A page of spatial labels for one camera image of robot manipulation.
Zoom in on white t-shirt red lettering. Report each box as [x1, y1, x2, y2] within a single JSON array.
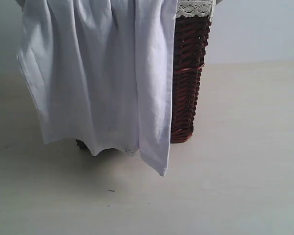
[[17, 0, 177, 176]]

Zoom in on dark red wicker basket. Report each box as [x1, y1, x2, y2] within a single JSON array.
[[75, 16, 212, 150]]

